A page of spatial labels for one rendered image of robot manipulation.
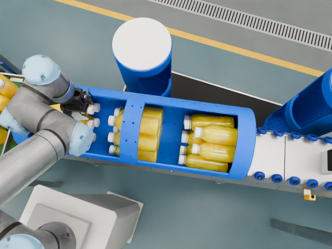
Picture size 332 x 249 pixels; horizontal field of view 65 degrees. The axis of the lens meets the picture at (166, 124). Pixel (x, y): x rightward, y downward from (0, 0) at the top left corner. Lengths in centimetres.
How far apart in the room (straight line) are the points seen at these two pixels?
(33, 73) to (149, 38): 72
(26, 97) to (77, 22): 211
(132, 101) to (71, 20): 191
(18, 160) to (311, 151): 118
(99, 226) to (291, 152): 88
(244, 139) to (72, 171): 161
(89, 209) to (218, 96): 146
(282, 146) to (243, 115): 39
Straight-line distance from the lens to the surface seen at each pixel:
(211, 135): 97
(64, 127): 62
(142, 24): 133
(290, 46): 272
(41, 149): 58
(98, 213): 100
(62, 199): 103
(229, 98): 216
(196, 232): 214
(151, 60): 123
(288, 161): 131
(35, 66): 69
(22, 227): 86
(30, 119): 67
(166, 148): 117
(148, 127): 97
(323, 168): 135
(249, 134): 94
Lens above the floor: 211
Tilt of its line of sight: 75 degrees down
